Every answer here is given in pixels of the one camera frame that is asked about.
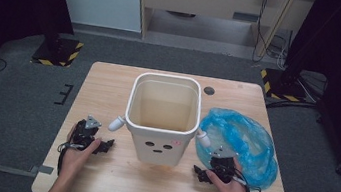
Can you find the white trash bin with face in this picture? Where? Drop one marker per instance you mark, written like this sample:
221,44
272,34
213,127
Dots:
156,154

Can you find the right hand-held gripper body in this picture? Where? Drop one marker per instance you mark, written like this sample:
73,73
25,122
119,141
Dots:
224,167

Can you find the grey tape piece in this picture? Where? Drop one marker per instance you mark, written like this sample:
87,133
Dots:
42,169

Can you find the blue plastic trash bag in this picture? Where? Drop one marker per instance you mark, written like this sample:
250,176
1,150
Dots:
252,144

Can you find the black stand with striped base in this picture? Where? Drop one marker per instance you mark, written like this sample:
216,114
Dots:
58,51
282,86

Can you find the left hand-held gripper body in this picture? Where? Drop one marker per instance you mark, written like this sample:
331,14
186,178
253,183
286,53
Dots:
84,134

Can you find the person's left hand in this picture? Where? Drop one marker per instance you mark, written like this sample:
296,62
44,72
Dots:
75,161

